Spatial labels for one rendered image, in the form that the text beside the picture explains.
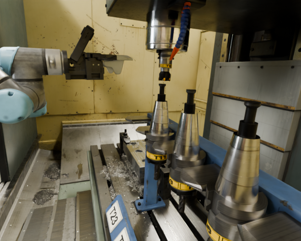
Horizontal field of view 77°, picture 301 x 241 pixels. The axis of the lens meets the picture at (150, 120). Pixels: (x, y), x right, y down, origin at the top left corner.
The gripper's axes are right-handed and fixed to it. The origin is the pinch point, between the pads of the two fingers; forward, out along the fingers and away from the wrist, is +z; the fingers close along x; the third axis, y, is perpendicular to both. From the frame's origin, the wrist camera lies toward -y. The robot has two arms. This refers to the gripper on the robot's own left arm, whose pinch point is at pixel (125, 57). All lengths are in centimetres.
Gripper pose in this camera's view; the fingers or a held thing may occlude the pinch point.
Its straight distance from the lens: 69.7
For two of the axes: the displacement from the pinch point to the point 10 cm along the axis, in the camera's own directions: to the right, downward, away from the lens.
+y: -0.2, 9.6, 2.7
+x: 4.2, 2.5, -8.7
